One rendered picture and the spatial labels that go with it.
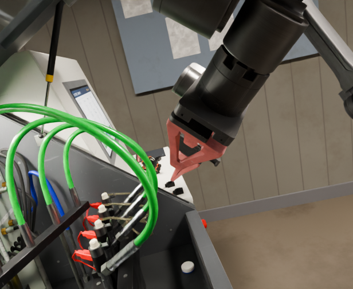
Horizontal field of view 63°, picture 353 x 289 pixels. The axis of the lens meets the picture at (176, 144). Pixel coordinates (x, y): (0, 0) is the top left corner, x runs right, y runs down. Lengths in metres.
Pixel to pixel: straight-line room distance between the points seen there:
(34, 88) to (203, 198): 1.94
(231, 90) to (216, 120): 0.03
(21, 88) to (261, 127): 1.92
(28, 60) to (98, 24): 1.50
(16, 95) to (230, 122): 0.76
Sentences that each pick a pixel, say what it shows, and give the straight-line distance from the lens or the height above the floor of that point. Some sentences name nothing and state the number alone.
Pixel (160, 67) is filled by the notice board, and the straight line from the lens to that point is 2.29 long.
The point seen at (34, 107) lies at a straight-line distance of 0.48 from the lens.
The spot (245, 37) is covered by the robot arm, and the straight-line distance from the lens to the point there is 0.26.
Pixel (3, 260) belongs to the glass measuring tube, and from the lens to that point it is 0.87.
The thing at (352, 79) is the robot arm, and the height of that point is 1.29.
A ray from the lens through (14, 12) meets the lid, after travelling 0.82.
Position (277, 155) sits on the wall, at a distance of 2.59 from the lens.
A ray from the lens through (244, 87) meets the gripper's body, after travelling 0.28.
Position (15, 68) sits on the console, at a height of 1.51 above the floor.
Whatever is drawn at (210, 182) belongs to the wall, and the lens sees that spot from 2.54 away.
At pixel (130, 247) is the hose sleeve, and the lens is 0.51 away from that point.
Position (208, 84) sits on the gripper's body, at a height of 1.40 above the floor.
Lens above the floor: 1.43
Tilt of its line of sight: 16 degrees down
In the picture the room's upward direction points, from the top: 13 degrees counter-clockwise
